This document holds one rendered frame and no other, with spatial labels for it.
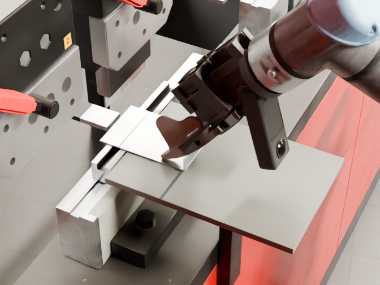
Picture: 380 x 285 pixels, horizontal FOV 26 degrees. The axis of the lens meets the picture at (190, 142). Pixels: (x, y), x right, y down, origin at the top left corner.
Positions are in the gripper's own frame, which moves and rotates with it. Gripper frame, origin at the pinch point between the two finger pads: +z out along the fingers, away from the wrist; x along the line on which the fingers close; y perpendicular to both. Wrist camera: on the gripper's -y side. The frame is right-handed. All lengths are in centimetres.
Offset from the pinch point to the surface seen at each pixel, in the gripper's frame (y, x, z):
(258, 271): -29.9, -14.3, 24.1
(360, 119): -35, -72, 30
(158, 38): 3, -148, 135
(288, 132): -13.6, -23.5, 5.6
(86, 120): 10.6, 1.8, 9.5
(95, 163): 6.1, 8.1, 6.2
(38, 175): 0, -67, 132
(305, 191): -14.0, 0.3, -11.0
